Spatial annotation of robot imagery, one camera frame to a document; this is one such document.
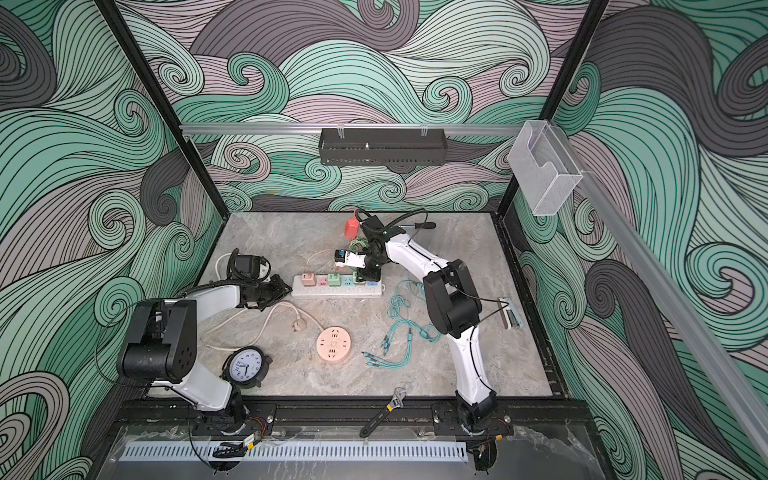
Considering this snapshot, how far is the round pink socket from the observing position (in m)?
0.83

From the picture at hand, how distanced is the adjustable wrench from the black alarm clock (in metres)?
0.31

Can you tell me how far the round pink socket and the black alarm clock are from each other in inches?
6.1

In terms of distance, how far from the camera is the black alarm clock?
0.79 m

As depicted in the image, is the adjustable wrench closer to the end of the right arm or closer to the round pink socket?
the round pink socket

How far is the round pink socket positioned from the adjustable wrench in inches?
6.8

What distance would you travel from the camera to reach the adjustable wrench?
73 centimetres
